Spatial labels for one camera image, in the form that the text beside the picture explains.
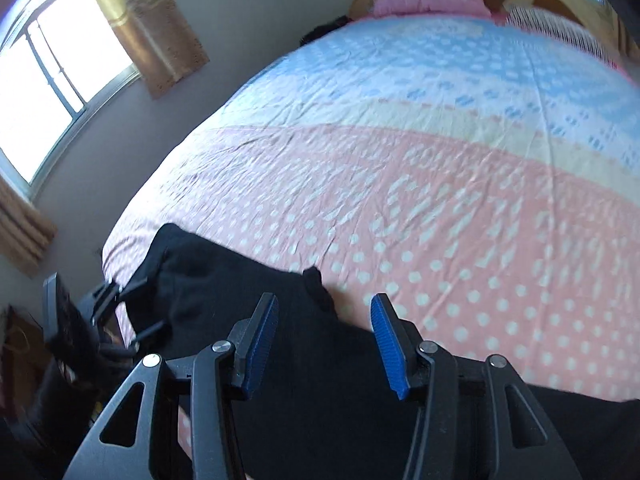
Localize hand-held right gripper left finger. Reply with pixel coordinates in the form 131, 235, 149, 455
62, 292, 280, 480

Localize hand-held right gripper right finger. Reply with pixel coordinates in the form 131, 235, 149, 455
370, 294, 583, 480

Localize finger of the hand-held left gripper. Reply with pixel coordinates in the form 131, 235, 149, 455
91, 279, 147, 323
132, 320, 167, 344

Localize black pants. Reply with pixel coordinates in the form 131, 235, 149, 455
117, 223, 640, 480

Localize brown wooden furniture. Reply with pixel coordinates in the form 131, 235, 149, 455
0, 305, 56, 411

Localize golden curtain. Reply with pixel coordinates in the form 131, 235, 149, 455
0, 175, 58, 276
82, 0, 210, 100

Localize dotted pastel bed sheet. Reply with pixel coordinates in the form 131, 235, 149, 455
102, 10, 640, 480

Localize large sliding window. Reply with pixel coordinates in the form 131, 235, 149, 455
0, 0, 141, 186

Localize dark cloth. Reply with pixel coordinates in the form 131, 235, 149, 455
300, 15, 351, 46

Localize grey checked pillow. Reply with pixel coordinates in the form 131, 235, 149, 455
502, 4, 621, 68

